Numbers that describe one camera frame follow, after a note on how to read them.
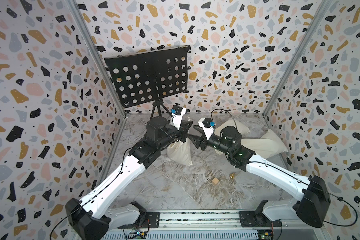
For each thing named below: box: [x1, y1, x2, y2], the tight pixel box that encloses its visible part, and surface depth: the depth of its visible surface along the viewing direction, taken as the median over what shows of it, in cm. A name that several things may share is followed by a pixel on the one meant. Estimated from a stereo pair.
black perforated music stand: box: [104, 45, 191, 120], surface depth 79 cm
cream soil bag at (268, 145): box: [241, 128, 289, 159], surface depth 98 cm
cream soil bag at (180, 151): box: [167, 137, 193, 167], surface depth 85 cm
